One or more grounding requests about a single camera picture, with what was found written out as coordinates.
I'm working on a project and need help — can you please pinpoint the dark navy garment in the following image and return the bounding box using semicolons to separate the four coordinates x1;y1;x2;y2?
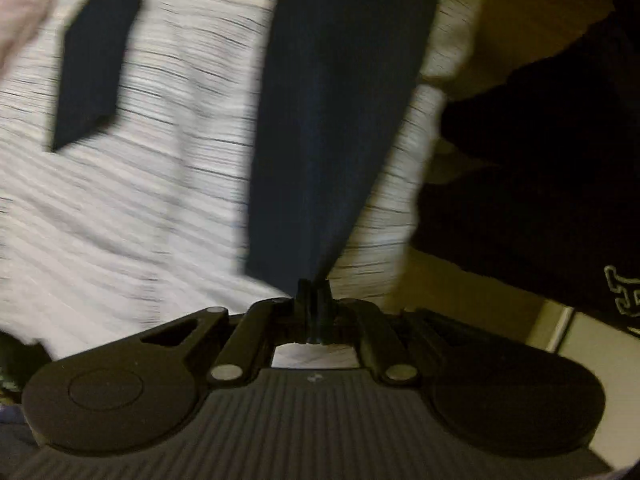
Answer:
50;0;438;311

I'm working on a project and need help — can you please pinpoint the white striped bedspread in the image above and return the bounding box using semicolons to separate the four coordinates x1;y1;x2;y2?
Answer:
0;0;486;361

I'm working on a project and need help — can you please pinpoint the white cabinet front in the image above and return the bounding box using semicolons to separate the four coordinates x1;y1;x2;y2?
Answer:
527;300;639;469

